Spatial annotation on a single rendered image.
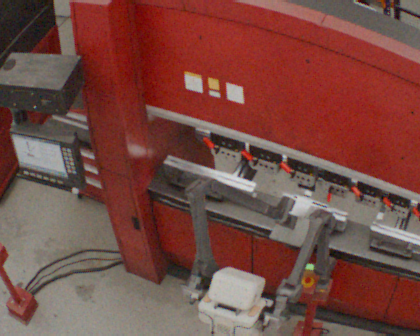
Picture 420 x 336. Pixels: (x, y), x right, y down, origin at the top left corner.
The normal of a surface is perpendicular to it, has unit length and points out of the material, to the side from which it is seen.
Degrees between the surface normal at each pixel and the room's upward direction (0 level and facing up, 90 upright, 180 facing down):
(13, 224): 0
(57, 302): 0
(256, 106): 90
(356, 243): 0
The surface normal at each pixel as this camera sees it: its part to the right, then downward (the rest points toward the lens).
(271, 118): -0.44, 0.70
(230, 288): -0.37, 0.08
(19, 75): -0.07, -0.64
